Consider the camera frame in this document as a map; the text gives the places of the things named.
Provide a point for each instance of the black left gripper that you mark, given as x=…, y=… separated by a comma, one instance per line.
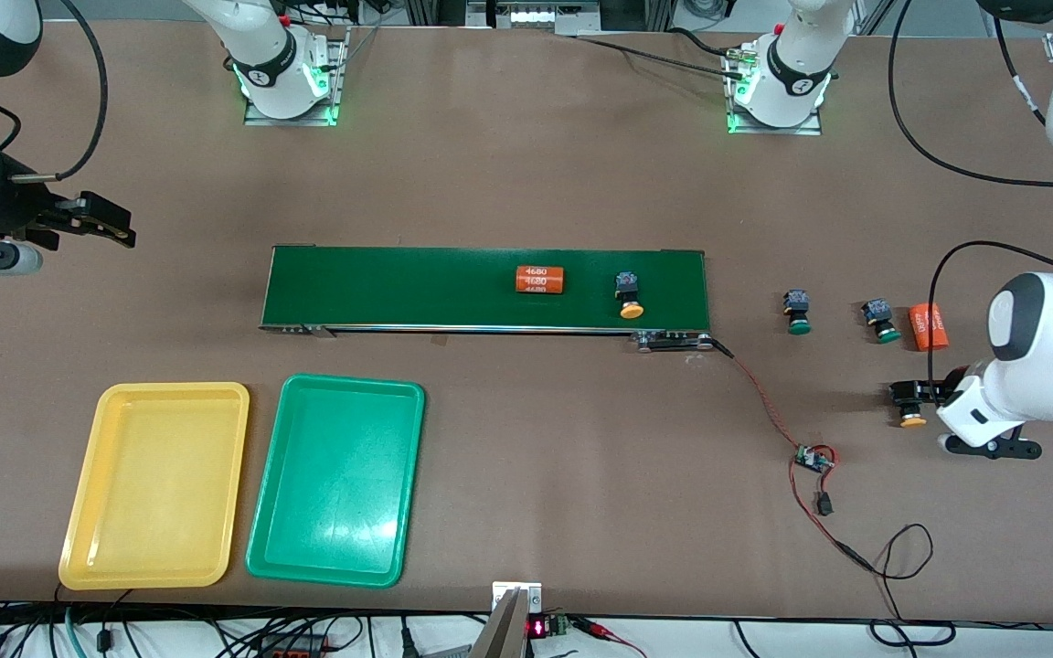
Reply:
x=932, y=391

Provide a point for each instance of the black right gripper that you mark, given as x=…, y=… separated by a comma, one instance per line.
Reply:
x=16, y=213

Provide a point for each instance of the yellow mushroom push button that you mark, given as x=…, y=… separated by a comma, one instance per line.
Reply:
x=912, y=420
x=627, y=288

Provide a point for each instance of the orange printed cylinder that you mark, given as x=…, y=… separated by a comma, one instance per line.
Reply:
x=540, y=281
x=929, y=329

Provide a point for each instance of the green mushroom push button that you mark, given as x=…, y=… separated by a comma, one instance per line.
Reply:
x=797, y=311
x=878, y=315

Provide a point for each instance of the small controller circuit board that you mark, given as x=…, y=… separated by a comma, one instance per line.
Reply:
x=812, y=459

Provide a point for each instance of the green conveyor belt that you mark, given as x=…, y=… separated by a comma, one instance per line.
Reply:
x=398, y=292

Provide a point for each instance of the yellow plastic tray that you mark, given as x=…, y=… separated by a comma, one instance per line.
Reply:
x=156, y=530

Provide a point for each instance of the red clip lead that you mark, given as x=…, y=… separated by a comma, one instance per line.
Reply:
x=600, y=629

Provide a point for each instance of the green plastic tray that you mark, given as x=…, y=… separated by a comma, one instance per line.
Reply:
x=335, y=539

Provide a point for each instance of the red digit display module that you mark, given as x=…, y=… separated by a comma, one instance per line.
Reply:
x=540, y=627

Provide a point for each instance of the orange connector block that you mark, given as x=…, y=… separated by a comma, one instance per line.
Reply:
x=293, y=647

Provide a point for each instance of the grey metal bar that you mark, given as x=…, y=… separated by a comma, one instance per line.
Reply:
x=499, y=635

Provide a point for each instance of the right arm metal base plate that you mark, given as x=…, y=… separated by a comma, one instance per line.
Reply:
x=293, y=120

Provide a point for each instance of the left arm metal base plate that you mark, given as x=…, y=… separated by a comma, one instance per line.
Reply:
x=778, y=131

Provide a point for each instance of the aluminium frame rack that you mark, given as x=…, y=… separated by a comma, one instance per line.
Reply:
x=481, y=9

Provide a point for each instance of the silver metal bracket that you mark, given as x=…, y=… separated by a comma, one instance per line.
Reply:
x=517, y=589

